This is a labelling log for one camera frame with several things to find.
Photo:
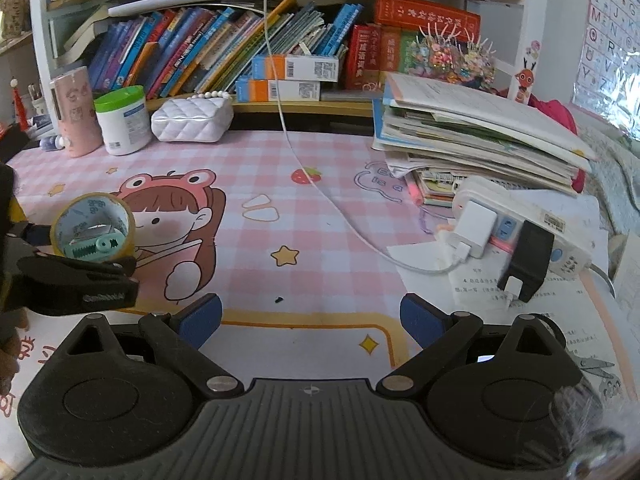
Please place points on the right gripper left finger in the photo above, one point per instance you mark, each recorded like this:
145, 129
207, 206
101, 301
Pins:
175, 341

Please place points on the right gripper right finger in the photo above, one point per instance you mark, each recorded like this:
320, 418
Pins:
444, 340

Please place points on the yellow tape roll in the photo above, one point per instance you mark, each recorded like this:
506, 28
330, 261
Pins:
89, 210

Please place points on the teal tape dispenser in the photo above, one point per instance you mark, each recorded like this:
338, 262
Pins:
96, 244

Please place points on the white charger plug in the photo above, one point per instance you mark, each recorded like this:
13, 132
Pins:
472, 231

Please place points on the black charger plug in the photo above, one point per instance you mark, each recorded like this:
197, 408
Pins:
527, 267

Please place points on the pink checkered table mat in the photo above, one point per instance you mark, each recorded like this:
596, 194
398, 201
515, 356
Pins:
310, 244

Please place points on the spray bottle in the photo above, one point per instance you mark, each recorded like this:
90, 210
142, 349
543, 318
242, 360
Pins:
52, 143

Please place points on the white power strip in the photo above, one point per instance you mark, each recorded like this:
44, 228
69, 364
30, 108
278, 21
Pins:
573, 246

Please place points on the white jar green lid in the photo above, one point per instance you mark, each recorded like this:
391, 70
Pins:
124, 120

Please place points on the pink cylinder dispenser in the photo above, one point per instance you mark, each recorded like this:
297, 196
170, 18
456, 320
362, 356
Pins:
74, 108

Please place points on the stack of papers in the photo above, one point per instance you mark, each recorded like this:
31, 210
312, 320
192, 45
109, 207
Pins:
435, 136

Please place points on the white quilted purse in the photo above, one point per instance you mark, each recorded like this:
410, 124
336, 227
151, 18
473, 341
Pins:
203, 118

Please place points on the orange white carton lower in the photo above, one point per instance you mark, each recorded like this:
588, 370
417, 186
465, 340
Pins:
257, 90

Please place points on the orange white carton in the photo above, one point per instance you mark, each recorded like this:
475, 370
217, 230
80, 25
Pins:
295, 67
257, 90

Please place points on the row of books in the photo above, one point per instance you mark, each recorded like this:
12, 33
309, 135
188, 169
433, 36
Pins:
197, 48

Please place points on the red dictionary books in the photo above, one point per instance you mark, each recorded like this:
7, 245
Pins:
400, 39

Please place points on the orange white carton upper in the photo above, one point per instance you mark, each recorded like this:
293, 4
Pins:
295, 67

